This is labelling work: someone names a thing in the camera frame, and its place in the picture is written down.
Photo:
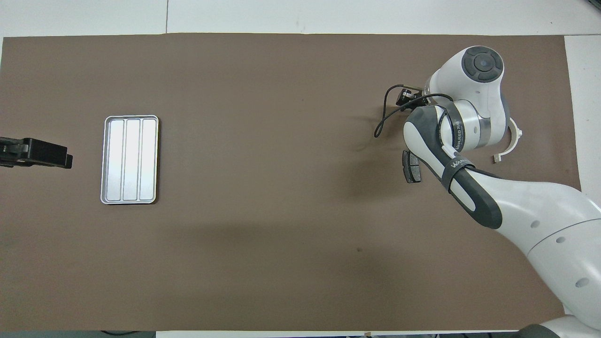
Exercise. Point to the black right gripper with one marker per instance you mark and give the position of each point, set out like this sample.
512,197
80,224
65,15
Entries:
418,98

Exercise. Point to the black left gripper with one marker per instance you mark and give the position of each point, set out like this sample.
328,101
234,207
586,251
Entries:
11,152

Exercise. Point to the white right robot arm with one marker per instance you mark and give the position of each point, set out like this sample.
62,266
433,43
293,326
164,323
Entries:
540,211

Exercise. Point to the silver metal tray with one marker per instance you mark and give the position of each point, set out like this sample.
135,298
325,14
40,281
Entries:
130,159

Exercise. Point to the dark rectangular brake pad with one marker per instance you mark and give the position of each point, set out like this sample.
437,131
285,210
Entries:
412,172

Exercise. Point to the brown table mat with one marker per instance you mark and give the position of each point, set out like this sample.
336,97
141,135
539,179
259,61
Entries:
281,94

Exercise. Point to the white curved plastic bracket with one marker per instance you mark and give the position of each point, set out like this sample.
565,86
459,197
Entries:
515,141

